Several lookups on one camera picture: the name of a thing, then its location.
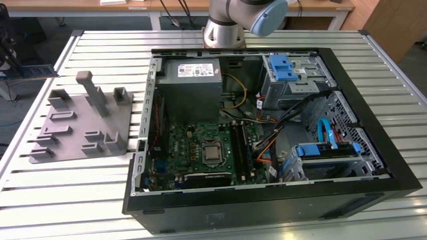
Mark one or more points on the black PC case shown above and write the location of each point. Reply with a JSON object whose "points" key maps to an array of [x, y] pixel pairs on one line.
{"points": [[234, 215]]}

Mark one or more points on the silver CPU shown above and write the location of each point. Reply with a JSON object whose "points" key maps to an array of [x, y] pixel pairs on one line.
{"points": [[213, 153]]}

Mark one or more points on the silver metal drive cage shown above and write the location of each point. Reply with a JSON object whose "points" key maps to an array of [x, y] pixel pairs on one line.
{"points": [[334, 161], [301, 92]]}

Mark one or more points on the wooden desk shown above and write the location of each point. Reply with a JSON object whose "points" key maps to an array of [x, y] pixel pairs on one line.
{"points": [[68, 7]]}

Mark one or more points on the black bin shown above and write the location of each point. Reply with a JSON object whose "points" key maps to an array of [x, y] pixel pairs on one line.
{"points": [[34, 32]]}

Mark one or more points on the black RAM slot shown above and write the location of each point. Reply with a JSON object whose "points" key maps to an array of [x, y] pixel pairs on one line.
{"points": [[237, 150], [242, 150]]}

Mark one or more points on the white box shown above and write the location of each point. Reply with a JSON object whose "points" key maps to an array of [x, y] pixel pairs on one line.
{"points": [[114, 2]]}

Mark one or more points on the grey power supply unit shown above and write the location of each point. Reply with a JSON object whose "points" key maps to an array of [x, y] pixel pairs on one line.
{"points": [[188, 100]]}

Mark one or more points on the RAM stick with black chips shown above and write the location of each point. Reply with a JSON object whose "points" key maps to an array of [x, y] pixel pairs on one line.
{"points": [[37, 71]]}

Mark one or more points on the blue board connector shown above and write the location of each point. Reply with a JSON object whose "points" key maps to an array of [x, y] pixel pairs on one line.
{"points": [[161, 166]]}

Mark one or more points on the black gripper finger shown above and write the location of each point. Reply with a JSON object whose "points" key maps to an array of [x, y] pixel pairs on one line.
{"points": [[11, 58]]}

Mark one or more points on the blue plastic drive bracket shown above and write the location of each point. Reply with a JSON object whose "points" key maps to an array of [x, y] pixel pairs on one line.
{"points": [[284, 68]]}

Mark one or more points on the wooden cabinet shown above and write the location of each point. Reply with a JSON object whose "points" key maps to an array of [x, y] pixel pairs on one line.
{"points": [[394, 25]]}

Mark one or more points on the grey parts rack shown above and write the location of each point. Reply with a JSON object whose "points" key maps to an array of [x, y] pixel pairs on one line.
{"points": [[81, 125]]}

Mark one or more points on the black graphics card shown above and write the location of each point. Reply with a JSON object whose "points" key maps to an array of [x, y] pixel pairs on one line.
{"points": [[208, 180]]}

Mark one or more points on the green motherboard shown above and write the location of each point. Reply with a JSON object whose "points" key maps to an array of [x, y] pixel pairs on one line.
{"points": [[188, 140]]}

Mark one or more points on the hard disk in blue carrier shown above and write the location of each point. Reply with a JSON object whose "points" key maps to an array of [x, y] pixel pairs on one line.
{"points": [[309, 150]]}

